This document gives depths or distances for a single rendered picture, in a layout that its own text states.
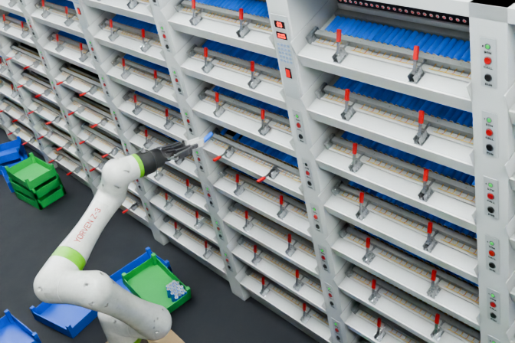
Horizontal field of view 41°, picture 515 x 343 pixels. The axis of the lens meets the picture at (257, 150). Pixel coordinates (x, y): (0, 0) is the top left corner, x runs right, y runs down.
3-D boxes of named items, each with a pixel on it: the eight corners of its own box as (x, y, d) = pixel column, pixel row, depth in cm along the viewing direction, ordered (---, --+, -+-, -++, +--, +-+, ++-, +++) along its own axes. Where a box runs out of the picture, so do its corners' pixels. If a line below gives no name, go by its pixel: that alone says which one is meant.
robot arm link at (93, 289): (172, 346, 253) (93, 306, 210) (136, 340, 260) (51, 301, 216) (182, 311, 259) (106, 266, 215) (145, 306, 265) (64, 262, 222)
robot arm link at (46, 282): (67, 313, 223) (50, 289, 216) (37, 308, 229) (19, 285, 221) (93, 269, 236) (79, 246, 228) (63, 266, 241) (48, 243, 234)
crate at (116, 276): (125, 305, 341) (120, 294, 337) (105, 289, 356) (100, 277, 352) (172, 272, 356) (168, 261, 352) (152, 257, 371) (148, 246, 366)
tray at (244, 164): (309, 203, 244) (298, 187, 238) (207, 155, 287) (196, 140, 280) (342, 162, 250) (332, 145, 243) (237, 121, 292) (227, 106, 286)
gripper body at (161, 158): (155, 154, 250) (176, 146, 256) (142, 148, 256) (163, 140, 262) (158, 172, 253) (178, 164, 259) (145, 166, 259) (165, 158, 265)
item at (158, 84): (183, 110, 284) (166, 87, 275) (110, 80, 327) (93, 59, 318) (214, 76, 290) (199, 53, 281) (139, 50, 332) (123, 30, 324)
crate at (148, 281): (191, 297, 337) (190, 288, 332) (159, 321, 327) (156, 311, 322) (155, 261, 353) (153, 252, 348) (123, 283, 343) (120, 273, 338)
